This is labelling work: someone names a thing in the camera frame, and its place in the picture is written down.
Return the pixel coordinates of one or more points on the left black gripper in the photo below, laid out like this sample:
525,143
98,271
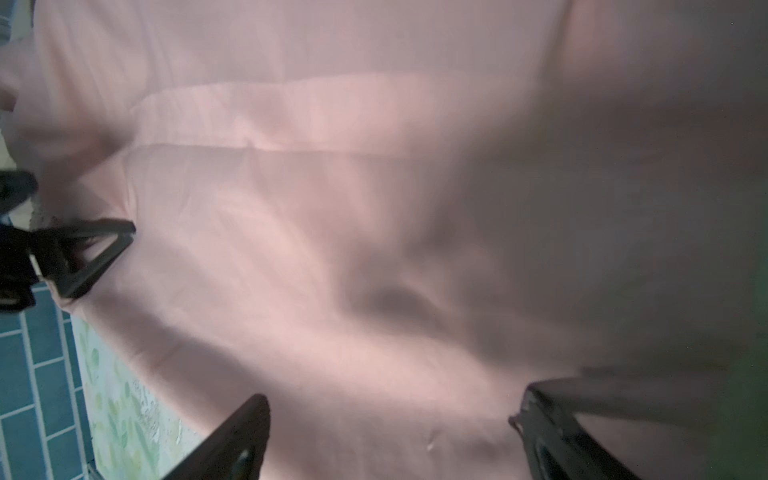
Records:
58,251

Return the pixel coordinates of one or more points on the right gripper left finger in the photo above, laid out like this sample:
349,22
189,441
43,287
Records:
235,450

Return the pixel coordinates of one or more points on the pink shorts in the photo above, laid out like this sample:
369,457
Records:
389,217

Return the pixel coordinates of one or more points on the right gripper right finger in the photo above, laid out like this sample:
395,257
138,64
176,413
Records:
558,445

